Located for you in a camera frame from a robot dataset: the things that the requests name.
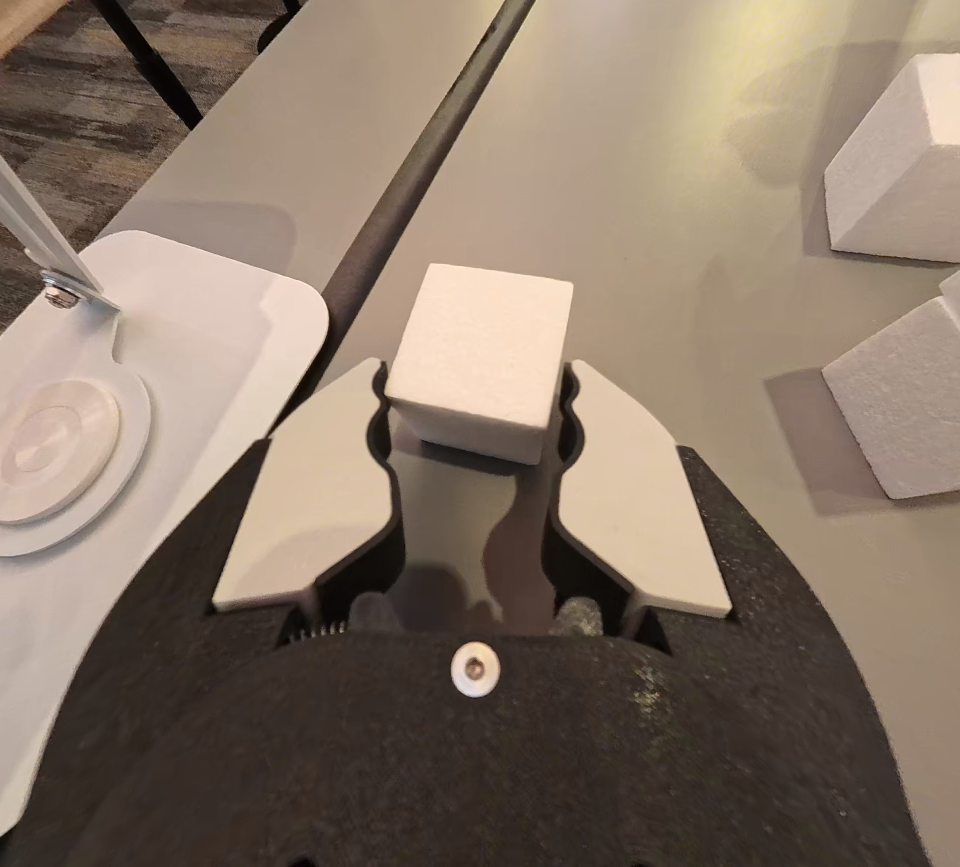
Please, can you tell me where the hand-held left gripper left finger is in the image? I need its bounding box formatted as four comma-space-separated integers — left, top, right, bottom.
212, 357, 408, 636

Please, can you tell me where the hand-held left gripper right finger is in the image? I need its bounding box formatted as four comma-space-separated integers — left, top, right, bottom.
545, 359, 732, 639

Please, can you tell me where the wooden board document stand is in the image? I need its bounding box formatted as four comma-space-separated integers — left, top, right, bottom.
0, 0, 332, 832

